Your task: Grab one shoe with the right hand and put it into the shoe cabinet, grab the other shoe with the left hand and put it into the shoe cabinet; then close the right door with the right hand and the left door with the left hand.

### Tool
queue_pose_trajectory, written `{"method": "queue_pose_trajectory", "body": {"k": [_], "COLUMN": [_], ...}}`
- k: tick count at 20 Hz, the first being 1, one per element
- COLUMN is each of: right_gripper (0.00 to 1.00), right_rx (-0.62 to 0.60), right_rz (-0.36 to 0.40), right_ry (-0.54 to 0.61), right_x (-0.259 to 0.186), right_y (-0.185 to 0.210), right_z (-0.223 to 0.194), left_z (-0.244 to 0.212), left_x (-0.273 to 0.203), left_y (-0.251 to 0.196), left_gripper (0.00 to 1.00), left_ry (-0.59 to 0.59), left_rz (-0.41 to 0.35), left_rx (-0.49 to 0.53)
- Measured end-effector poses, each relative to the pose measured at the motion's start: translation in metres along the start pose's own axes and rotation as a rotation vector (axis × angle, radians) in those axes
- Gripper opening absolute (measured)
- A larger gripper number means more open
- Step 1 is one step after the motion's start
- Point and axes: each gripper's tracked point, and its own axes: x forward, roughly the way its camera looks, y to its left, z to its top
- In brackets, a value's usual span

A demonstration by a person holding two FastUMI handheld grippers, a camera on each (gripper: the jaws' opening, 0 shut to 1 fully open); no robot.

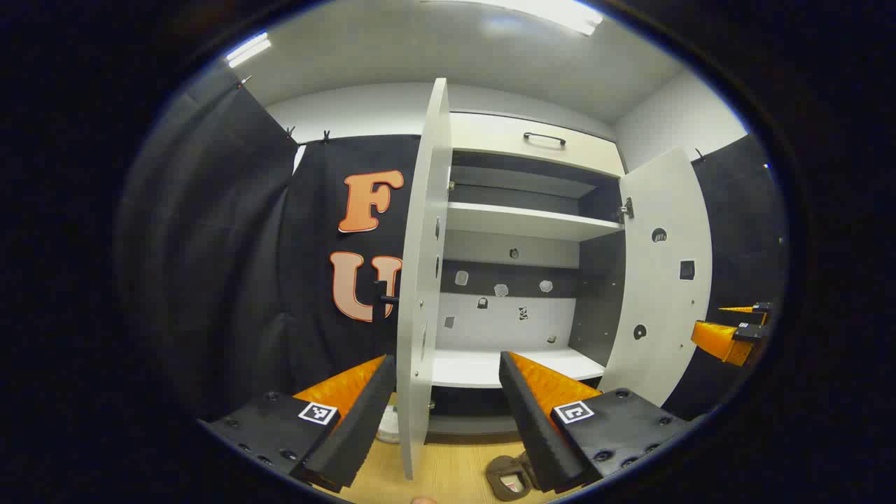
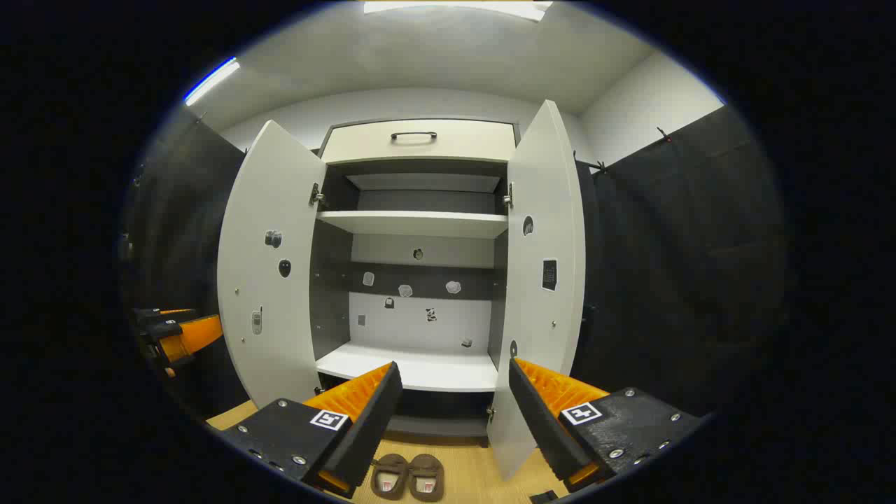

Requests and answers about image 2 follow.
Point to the white cabinet door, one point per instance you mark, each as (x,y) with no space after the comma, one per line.
(539,175)
(273,175)

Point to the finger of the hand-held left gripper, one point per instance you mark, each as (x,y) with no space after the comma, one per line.
(196,336)
(164,313)

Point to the black backdrop cloth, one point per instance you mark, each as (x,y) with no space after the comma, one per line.
(686,266)

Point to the white cabinet shelf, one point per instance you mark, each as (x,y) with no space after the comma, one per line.
(434,371)
(413,224)

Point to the brown fuzzy slipper shoe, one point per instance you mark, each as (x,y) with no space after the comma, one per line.
(389,467)
(425,467)

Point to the small black block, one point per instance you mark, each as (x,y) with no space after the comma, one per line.
(542,498)

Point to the ceiling light panel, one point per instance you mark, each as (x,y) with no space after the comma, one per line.
(213,80)
(455,7)

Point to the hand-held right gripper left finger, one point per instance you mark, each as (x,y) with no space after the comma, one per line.
(367,427)

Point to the white grey shoe cabinet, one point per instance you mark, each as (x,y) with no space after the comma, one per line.
(420,325)

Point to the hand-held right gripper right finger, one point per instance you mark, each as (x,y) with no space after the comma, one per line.
(542,423)

